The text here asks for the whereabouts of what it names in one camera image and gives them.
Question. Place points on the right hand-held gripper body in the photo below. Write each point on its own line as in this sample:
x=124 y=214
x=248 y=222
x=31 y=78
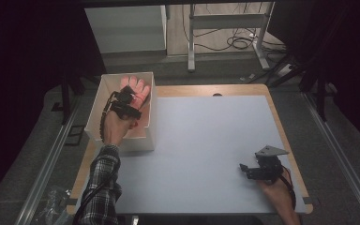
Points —
x=268 y=167

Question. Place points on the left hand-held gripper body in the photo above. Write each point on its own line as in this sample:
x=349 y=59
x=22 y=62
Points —
x=126 y=109

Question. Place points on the pink glove with red tag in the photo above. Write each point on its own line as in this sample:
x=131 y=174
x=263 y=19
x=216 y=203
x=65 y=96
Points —
x=139 y=89

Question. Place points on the white box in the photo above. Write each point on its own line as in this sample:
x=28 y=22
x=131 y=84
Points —
x=150 y=125

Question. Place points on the person's left hand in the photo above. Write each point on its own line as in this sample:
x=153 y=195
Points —
x=115 y=129

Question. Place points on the person's right hand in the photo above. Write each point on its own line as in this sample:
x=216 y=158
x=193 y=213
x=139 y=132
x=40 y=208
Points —
x=279 y=193

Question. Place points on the light grey table mat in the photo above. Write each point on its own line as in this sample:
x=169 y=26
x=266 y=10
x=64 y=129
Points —
x=206 y=150

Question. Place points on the black tape piece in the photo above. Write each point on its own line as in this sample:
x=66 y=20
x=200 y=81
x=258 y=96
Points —
x=72 y=201
x=307 y=200

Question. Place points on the black stand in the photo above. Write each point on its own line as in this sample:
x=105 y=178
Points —
x=65 y=97
x=320 y=90

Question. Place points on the white cabinet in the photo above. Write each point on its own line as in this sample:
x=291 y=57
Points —
x=126 y=28

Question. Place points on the white power strip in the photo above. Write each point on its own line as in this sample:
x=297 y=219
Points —
x=285 y=70

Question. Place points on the clear plastic bag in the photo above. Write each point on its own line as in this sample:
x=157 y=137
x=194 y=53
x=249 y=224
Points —
x=51 y=204

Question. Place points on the black floor bracket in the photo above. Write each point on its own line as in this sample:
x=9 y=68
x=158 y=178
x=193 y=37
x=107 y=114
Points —
x=75 y=135

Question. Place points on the aluminium rail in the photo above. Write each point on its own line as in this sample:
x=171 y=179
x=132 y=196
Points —
x=48 y=162
x=340 y=156

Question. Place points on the grey metal desk frame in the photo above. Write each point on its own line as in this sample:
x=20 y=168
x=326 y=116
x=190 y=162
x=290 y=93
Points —
x=228 y=22

